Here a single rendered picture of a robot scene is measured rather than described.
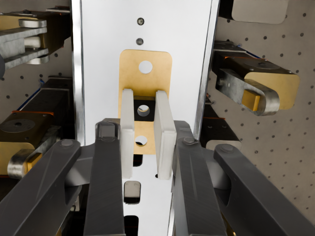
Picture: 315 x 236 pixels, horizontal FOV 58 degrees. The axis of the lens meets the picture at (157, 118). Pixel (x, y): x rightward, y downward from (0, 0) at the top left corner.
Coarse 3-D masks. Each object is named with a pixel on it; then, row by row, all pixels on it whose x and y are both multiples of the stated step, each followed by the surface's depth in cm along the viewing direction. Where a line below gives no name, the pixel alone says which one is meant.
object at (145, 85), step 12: (120, 60) 20; (132, 60) 20; (144, 60) 20; (156, 60) 20; (168, 60) 20; (120, 72) 20; (132, 72) 21; (156, 72) 21; (168, 72) 21; (120, 84) 21; (132, 84) 21; (144, 84) 21; (156, 84) 21; (168, 84) 21; (120, 96) 21; (144, 96) 21; (168, 96) 21; (120, 108) 22; (144, 120) 21; (144, 132) 23; (144, 144) 23
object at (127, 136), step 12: (132, 96) 19; (132, 108) 17; (120, 120) 16; (132, 120) 16; (120, 132) 14; (132, 132) 14; (120, 144) 15; (132, 144) 15; (132, 156) 15; (132, 168) 15
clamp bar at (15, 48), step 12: (0, 36) 29; (12, 36) 31; (24, 36) 33; (0, 48) 30; (12, 48) 33; (24, 48) 35; (0, 60) 25; (12, 60) 31; (24, 60) 34; (0, 72) 25
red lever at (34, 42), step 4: (32, 36) 37; (36, 36) 37; (24, 40) 36; (28, 40) 36; (32, 40) 36; (36, 40) 37; (40, 40) 37; (24, 44) 36; (28, 44) 36; (32, 44) 37; (36, 44) 37; (40, 44) 37; (32, 48) 37; (36, 48) 37
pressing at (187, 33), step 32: (96, 0) 42; (128, 0) 42; (160, 0) 42; (192, 0) 42; (96, 32) 43; (128, 32) 44; (160, 32) 44; (192, 32) 44; (96, 64) 45; (192, 64) 46; (96, 96) 47; (192, 96) 49; (192, 128) 51; (160, 192) 56; (160, 224) 59
